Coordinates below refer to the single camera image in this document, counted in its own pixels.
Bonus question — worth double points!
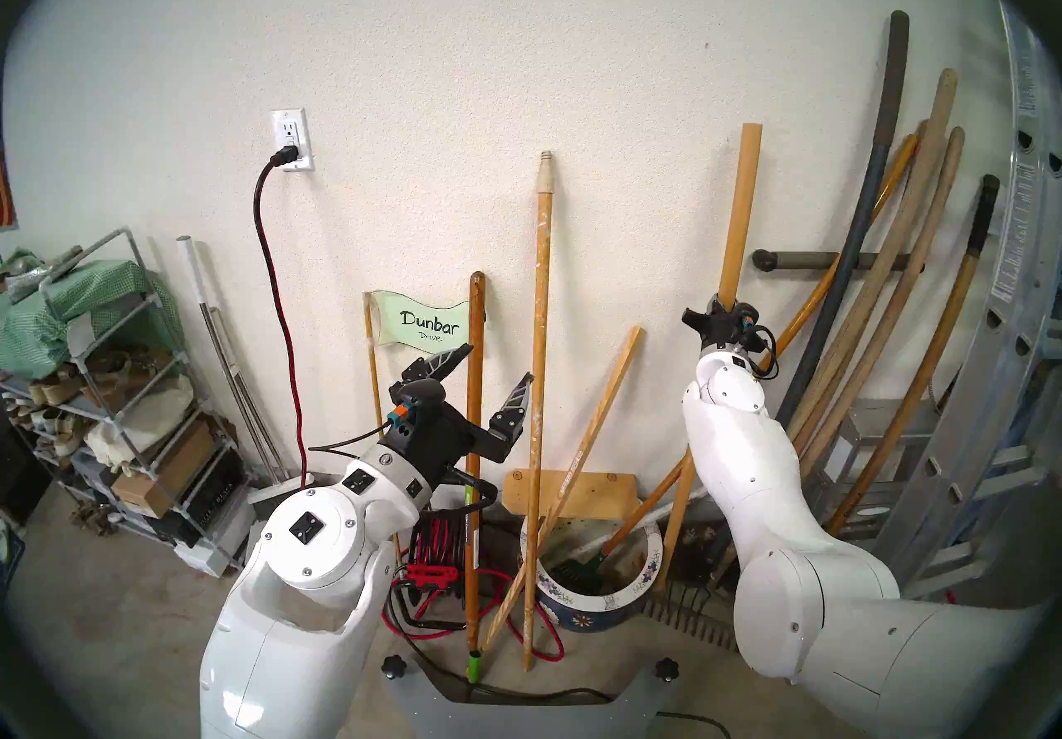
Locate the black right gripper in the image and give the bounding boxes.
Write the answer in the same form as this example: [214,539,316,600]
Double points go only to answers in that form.
[681,293,765,356]

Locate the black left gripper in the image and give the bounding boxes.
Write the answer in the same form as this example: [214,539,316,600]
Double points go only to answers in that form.
[383,343,535,491]

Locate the plain light wooden dowel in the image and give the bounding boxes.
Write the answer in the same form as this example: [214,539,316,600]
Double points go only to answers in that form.
[660,123,764,590]

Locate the paint-spattered pole with threaded tip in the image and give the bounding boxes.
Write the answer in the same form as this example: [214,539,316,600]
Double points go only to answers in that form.
[523,151,555,672]

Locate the thin square wooden stick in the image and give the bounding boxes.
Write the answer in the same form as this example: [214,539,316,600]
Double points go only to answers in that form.
[481,326,646,655]

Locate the blue floral ceramic pot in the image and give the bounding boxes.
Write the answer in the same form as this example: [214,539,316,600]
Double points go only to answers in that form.
[521,517,667,632]

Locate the Dunbar Drive flag sign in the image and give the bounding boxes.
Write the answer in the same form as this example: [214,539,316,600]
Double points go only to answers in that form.
[363,289,474,568]

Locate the light wooden board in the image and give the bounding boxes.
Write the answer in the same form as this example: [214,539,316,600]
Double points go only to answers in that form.
[504,469,641,522]

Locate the long white pipe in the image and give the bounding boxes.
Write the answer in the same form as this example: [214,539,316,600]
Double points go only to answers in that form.
[577,515,644,549]

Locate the grey metal step stool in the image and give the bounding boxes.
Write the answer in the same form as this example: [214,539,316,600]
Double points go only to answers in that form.
[809,400,947,551]

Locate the white broom head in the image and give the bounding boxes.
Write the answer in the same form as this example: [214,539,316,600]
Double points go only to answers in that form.
[249,473,318,531]

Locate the thin metal rod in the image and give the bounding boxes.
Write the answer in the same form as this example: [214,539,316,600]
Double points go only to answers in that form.
[203,306,283,485]

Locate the white pipe and metal rods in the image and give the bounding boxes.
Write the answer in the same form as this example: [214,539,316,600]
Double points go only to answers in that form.
[177,235,291,489]

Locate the black shoe box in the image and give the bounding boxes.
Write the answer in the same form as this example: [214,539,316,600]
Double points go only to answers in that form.
[149,447,241,547]

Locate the white shoe box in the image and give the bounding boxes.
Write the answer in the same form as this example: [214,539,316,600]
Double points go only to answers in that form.
[174,497,258,579]

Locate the metal garden rake head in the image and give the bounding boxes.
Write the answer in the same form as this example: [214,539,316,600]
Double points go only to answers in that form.
[647,586,741,654]

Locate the aluminium extension ladder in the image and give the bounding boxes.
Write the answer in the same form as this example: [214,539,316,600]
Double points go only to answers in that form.
[863,0,1062,610]

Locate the brown cardboard box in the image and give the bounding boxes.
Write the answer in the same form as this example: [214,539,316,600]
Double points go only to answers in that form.
[112,418,221,518]

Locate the cream fabric bag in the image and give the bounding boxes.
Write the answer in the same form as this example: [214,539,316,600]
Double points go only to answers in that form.
[87,376,200,468]

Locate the green checkered cloth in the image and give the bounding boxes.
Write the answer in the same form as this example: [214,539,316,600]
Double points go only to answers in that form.
[0,248,183,377]

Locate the grey metal shoe rack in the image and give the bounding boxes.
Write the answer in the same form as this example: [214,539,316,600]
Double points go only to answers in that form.
[0,227,250,576]

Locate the cork wedge sandal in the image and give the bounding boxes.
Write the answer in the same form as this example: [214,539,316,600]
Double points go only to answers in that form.
[29,364,80,406]

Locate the silver glitter shoe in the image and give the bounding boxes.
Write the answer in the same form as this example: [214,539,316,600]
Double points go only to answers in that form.
[4,245,88,302]

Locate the red striped flag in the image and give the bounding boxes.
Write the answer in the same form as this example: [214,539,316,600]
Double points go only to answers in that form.
[0,127,19,232]

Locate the brown handle with green tip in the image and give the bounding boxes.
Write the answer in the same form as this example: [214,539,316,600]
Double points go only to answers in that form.
[465,271,489,684]

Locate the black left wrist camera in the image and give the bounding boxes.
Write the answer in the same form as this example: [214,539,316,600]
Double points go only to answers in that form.
[388,379,447,438]

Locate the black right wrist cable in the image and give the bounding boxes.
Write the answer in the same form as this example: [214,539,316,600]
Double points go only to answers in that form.
[751,322,782,381]

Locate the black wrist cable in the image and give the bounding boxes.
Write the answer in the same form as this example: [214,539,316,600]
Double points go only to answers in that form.
[751,322,782,381]
[307,414,395,464]

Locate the grey wall peg bar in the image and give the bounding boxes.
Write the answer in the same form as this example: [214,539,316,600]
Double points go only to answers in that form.
[753,249,928,275]

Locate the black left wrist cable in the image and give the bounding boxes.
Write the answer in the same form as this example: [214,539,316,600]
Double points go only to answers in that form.
[307,414,395,464]

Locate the red extension cord reel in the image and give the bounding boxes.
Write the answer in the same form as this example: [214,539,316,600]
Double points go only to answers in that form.
[382,509,567,663]

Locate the grey foam-grip long handle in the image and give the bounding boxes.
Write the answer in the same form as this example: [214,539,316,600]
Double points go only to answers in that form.
[776,10,913,431]

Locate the slim pale wooden handle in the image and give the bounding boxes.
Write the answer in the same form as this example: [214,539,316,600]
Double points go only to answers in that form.
[801,127,968,481]

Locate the brown handle with black grip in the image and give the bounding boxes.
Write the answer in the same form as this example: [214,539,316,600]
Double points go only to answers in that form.
[826,176,1003,539]

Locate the thick pale wooden handle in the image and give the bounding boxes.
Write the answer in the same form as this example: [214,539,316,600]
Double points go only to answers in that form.
[788,68,960,448]

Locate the black and red power cord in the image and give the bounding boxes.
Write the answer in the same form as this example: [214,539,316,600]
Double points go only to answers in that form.
[254,144,309,489]

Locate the black floor cable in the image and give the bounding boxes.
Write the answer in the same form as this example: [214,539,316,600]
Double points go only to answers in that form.
[388,567,619,705]

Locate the white wall outlet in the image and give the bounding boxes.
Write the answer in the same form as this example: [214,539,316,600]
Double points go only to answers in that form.
[270,108,316,172]

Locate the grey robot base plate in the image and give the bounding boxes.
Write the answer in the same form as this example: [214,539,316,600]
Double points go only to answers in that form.
[386,659,677,739]

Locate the tan strappy sandal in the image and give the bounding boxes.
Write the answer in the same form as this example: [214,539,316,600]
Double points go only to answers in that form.
[91,347,171,394]
[71,497,125,537]

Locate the white strappy sandal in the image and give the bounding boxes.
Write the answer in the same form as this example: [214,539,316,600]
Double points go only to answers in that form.
[33,405,92,456]

